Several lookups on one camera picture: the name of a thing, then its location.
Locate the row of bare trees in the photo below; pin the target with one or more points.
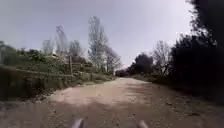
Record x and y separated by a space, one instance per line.
96 46

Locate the pale gravel dirt path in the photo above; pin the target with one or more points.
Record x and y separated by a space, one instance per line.
110 100

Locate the grassy weedy verge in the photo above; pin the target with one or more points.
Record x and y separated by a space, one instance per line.
160 80
33 78

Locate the robot's own part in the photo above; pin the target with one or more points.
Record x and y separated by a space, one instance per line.
142 124
78 124

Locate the dark trees and bushes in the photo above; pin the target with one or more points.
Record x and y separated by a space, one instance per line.
196 60

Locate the wooden post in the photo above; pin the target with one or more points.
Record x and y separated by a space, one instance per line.
70 65

